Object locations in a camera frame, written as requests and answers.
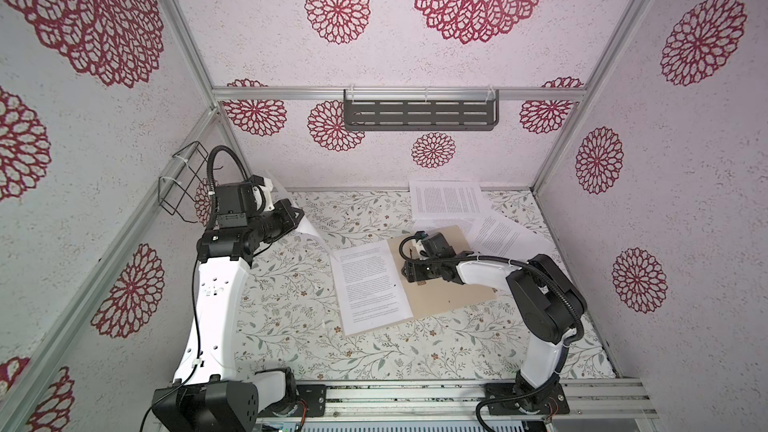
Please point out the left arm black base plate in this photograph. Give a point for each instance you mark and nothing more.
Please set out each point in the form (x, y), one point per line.
(311, 401)

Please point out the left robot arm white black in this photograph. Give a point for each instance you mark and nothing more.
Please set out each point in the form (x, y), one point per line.
(206, 394)

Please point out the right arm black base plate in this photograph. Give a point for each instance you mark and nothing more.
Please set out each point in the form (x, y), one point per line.
(509, 398)

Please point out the black wire wall rack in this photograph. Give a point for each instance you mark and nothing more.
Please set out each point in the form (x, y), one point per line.
(183, 192)

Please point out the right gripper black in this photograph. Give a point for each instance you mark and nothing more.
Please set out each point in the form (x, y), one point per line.
(411, 272)

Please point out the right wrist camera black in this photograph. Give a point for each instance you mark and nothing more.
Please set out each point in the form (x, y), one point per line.
(436, 246)

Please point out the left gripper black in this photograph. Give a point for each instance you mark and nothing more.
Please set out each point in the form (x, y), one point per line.
(285, 211)

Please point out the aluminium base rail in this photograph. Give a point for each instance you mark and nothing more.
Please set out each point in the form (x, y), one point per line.
(378, 404)

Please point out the beige file folder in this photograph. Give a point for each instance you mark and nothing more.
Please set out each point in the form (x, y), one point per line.
(437, 296)

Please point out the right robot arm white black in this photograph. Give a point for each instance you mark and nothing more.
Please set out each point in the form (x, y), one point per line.
(549, 304)

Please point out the grey metal wall shelf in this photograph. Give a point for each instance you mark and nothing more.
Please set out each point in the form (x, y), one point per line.
(426, 112)

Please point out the printed paper sheet back wall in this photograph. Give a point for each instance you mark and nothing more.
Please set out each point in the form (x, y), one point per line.
(447, 199)

